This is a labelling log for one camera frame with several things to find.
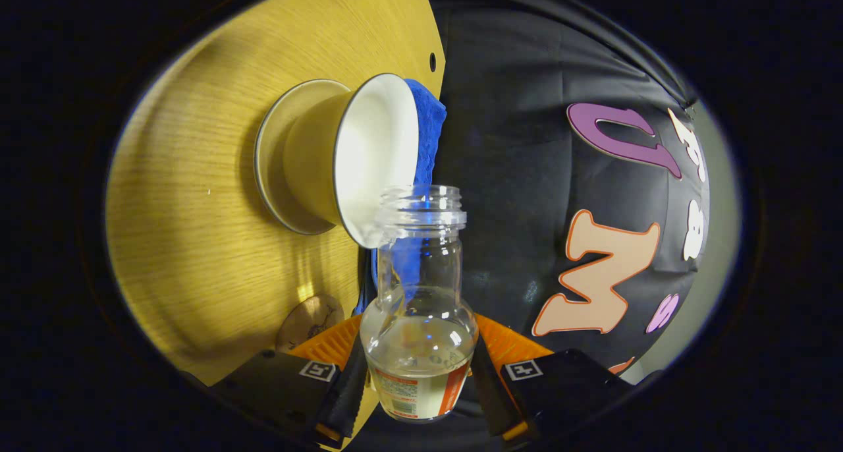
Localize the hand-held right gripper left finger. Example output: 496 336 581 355
207 314 369 449

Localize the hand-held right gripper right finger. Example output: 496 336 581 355
470 312 636 443

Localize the clear plastic water bottle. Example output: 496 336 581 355
360 185 479 423

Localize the round cork coaster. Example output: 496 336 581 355
275 294 345 354

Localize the beige ceramic teacup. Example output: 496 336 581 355
283 73 420 250

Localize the beige ceramic saucer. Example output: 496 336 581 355
254 78 353 235

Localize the blue towel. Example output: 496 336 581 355
356 78 447 314

